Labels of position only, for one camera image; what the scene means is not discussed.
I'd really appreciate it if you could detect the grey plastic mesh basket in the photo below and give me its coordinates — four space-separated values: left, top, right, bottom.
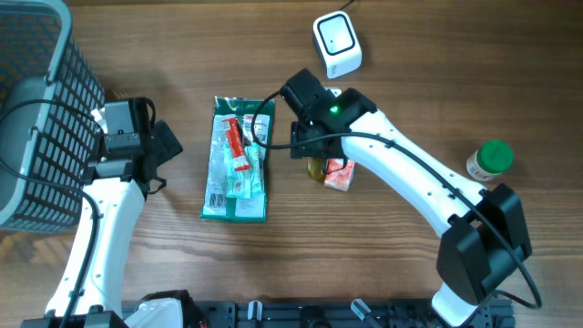
1 1 105 233

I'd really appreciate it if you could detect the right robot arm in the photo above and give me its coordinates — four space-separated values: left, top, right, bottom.
278 69 534 327

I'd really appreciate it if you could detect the red Kleenex tissue pack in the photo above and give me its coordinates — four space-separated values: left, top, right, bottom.
324 159 355 191

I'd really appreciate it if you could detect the green 3M product package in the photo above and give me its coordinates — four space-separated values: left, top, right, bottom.
200 97 275 223

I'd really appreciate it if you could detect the white barcode scanner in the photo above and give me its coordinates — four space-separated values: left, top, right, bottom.
312 10 363 79

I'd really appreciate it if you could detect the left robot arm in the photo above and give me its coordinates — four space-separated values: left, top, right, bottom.
1 97 181 327

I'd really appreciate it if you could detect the yellow liquid bottle silver cap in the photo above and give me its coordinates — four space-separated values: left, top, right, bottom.
307 158 326 182

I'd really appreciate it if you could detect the green lid white jar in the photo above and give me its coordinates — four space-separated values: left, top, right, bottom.
466 140 515 181

